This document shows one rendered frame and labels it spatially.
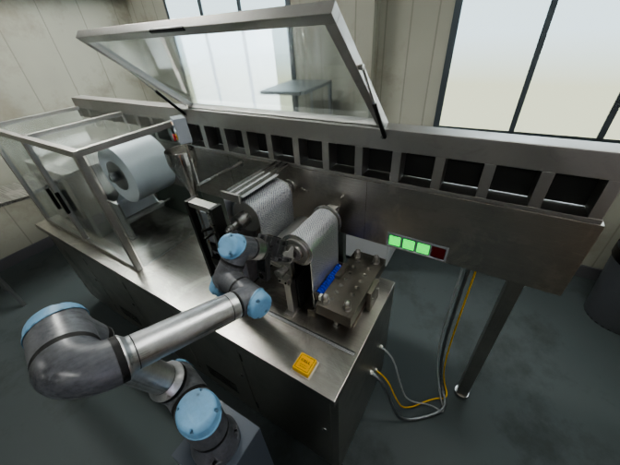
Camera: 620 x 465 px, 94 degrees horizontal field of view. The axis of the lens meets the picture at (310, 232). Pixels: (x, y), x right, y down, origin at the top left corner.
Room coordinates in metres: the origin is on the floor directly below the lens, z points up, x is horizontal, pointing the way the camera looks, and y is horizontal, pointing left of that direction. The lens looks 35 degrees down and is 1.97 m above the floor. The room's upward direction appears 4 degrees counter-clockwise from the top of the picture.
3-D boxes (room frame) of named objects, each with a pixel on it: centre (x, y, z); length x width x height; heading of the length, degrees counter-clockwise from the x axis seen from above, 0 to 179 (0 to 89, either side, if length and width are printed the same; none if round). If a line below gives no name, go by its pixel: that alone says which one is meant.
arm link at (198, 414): (0.39, 0.36, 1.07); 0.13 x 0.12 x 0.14; 43
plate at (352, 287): (0.93, -0.18, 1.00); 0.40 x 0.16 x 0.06; 146
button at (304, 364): (0.62, 0.06, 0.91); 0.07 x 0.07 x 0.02; 56
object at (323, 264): (0.97, -0.06, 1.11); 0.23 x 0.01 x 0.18; 146
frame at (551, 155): (1.57, 0.39, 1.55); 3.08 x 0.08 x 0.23; 56
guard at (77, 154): (1.80, 1.33, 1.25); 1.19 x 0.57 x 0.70; 56
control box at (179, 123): (1.23, 0.50, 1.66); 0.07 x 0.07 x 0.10; 31
